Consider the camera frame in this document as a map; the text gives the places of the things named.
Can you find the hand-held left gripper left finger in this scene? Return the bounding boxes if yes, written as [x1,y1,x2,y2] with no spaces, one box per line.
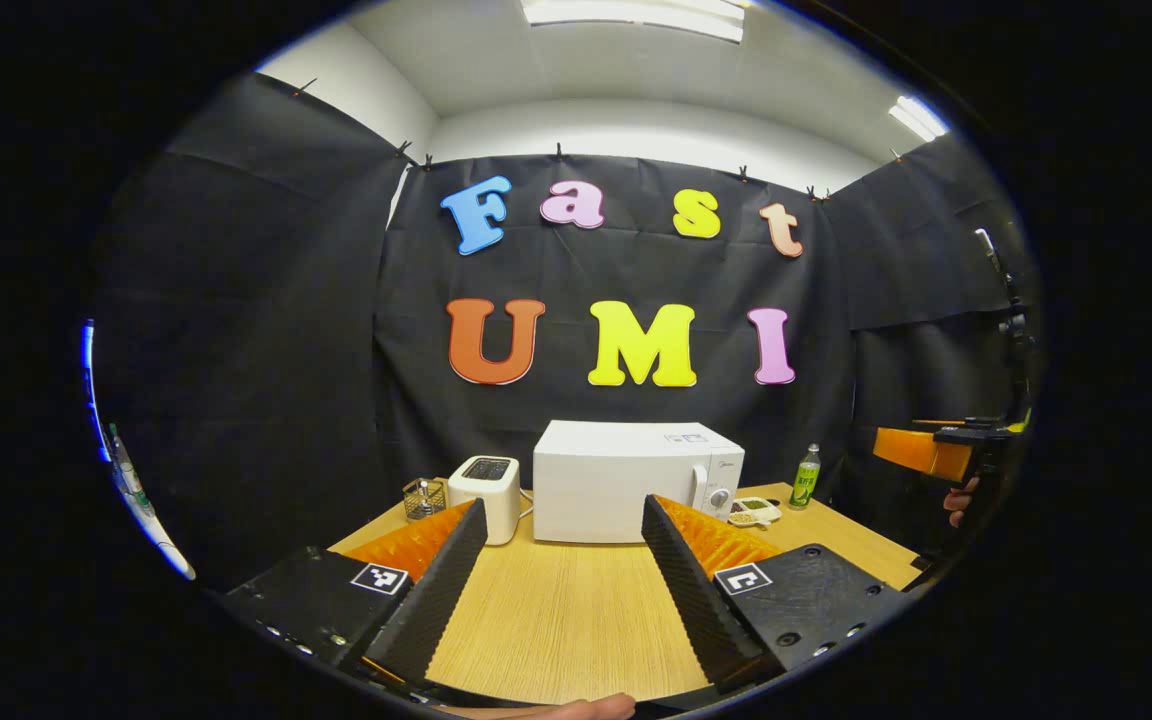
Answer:
[221,498,489,686]

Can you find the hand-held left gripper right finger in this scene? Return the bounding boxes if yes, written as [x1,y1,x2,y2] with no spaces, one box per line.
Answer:
[641,493,912,691]

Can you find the white microwave oven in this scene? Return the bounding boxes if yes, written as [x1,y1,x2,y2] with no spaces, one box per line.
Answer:
[533,420,745,545]

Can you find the white toaster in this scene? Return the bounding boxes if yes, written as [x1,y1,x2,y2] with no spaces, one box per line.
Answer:
[448,456,522,546]

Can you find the divided white bean dish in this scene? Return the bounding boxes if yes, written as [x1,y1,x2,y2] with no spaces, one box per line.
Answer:
[728,497,783,528]

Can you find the green drink bottle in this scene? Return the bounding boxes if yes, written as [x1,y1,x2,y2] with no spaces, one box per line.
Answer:
[789,444,823,511]

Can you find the small ceiling light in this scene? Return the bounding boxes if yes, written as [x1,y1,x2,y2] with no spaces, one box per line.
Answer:
[888,95,949,143]

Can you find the long ceiling light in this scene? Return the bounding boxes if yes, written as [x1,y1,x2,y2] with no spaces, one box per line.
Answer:
[521,0,747,43]

